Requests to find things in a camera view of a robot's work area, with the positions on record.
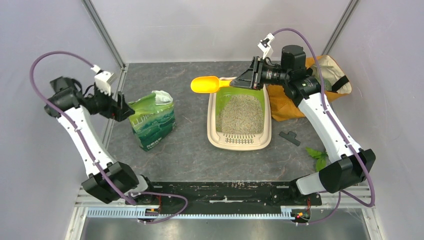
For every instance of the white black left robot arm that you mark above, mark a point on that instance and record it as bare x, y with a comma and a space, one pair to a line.
108, 179

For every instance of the white radish with leaves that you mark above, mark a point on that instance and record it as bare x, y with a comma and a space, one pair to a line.
320, 158

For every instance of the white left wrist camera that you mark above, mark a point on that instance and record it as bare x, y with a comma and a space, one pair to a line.
103, 80

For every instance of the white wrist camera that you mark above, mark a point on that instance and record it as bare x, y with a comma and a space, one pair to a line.
265, 45
103, 80

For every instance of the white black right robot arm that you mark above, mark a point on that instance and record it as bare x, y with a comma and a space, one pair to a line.
349, 162

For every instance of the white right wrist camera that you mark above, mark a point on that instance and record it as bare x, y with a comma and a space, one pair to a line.
265, 45

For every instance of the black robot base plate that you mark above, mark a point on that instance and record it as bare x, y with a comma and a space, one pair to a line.
223, 197

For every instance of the orange tote bag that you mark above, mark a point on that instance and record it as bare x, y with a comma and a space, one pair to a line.
284, 108

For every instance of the yellow plastic scoop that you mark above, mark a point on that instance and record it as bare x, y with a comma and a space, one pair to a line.
209, 84

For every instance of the green melon in bag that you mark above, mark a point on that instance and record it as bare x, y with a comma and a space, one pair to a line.
327, 85

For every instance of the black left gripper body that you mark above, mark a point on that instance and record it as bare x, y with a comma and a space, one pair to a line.
103, 104

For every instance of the black clip on table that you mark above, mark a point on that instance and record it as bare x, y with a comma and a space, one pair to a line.
291, 137

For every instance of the green cat litter bag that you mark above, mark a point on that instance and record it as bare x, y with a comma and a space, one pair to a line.
153, 118

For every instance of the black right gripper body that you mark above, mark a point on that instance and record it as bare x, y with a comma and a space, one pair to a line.
258, 73

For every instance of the beige green litter box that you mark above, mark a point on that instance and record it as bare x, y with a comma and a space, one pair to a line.
239, 119

